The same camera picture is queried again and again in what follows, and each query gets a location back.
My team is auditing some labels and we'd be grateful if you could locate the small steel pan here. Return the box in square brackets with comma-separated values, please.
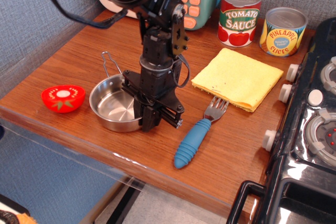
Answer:
[89, 51, 142, 133]

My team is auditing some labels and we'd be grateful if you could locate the tomato sauce can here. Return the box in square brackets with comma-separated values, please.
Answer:
[217, 0, 262, 47]

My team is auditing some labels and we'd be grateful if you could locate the pineapple slices can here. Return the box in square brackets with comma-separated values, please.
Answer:
[259, 7, 308, 57]

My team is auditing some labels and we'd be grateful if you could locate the black toy stove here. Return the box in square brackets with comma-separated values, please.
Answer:
[227, 18, 335, 223]

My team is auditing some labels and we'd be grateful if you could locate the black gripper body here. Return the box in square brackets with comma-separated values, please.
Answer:
[122, 56, 184, 128]

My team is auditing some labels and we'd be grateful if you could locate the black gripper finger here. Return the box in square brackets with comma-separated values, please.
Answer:
[133, 98, 143, 126]
[142, 105, 162, 132]

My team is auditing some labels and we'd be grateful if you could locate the yellow folded cloth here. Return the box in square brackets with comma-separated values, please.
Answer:
[192, 48, 283, 112]

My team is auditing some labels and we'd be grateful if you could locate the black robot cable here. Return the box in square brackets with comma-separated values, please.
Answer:
[41, 0, 191, 89]

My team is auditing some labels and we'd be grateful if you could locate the blue handled fork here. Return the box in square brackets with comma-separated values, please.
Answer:
[174, 97, 229, 169]

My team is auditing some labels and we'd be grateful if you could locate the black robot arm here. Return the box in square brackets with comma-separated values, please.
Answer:
[110, 0, 189, 132]

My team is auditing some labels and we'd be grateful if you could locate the red toy tomato half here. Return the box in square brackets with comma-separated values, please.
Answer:
[41, 85, 86, 113]

